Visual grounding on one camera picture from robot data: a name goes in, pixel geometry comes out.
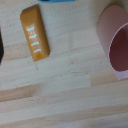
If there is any orange rectangular block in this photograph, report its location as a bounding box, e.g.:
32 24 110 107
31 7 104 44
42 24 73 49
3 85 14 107
19 4 51 62

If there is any pink cup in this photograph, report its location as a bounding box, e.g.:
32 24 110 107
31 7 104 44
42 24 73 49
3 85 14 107
96 4 128 81

